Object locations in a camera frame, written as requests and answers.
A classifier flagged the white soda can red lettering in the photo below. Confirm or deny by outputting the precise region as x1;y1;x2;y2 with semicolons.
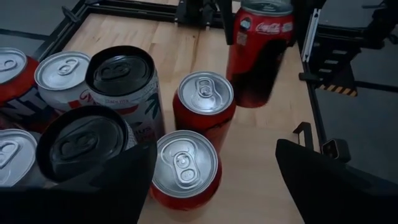
34;50;103;116

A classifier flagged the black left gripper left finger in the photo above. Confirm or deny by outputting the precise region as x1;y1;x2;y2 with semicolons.
0;141;158;224

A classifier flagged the black metal bracket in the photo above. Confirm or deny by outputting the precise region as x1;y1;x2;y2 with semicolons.
292;121;314;147

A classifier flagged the silver soda can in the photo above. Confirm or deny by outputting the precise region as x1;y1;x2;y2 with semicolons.
0;128;39;187

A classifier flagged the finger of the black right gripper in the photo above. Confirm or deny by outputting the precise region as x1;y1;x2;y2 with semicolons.
217;0;236;46
292;0;312;54

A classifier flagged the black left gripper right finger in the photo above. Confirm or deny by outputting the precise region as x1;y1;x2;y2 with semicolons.
275;139;398;224

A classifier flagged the small black table camera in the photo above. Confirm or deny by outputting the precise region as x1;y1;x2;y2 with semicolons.
322;138;352;163

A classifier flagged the red soda can blue lettering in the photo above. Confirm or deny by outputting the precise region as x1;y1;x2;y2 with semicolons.
0;46;62;133

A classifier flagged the black metal table frame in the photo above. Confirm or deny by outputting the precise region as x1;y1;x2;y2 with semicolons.
32;0;330;150

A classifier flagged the white Celsius can black lid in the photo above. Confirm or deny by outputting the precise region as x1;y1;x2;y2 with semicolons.
85;45;166;144
35;105;138;184

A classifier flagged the black frame clamp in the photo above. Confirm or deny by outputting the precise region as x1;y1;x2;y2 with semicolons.
60;5;78;24

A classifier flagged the red black Coca-Cola can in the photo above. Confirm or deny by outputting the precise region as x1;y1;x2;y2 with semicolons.
149;129;223;212
226;0;295;109
172;70;237;153

